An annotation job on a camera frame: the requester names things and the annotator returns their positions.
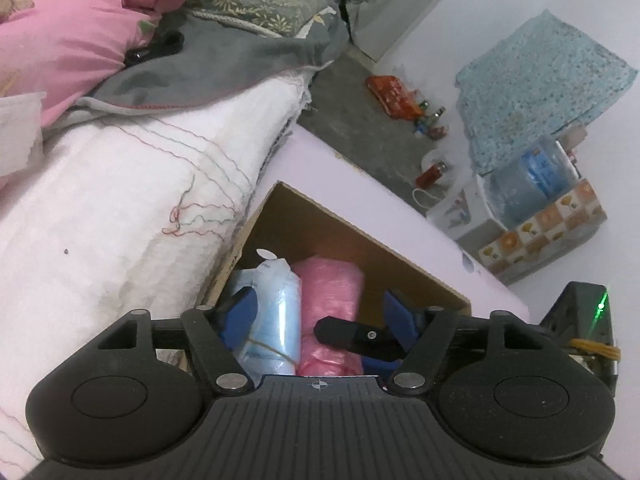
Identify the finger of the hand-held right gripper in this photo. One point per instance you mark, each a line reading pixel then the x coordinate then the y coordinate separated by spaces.
pixel 350 336

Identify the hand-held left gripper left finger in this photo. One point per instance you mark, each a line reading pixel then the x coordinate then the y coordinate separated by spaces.
pixel 241 310

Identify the orange patterned box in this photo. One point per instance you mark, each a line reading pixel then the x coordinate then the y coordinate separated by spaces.
pixel 550 235

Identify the light blue floral cloth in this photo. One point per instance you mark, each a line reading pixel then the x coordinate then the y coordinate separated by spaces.
pixel 540 80

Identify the clear water jug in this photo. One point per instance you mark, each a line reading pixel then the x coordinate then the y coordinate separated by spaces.
pixel 535 180

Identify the pink plastic bag roll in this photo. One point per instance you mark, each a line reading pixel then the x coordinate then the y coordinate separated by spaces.
pixel 330 285

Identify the cluster of small bottles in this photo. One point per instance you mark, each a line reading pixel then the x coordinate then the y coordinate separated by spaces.
pixel 432 120

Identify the black clip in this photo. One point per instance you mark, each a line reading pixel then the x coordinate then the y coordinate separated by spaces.
pixel 165 42

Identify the light blue plastic bag roll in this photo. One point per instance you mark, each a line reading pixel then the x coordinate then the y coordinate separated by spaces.
pixel 280 310

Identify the brown cardboard box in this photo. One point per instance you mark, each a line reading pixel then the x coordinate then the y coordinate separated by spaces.
pixel 320 230

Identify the red snack packet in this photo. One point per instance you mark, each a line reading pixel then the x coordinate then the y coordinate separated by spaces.
pixel 392 96

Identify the grey cloth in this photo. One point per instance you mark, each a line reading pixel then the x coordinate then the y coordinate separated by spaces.
pixel 225 60

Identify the pink quilt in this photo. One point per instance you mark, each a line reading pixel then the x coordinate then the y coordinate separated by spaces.
pixel 65 45

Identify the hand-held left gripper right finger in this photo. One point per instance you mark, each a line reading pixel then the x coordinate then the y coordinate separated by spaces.
pixel 400 320

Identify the white stitched blanket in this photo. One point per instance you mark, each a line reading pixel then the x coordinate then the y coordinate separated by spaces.
pixel 125 210

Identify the grey floral pillow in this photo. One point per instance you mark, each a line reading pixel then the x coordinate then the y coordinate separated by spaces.
pixel 260 5

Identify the white tissue paper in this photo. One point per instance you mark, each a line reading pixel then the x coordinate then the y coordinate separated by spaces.
pixel 20 135

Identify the red small bottle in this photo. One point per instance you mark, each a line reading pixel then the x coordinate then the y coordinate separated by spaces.
pixel 431 174

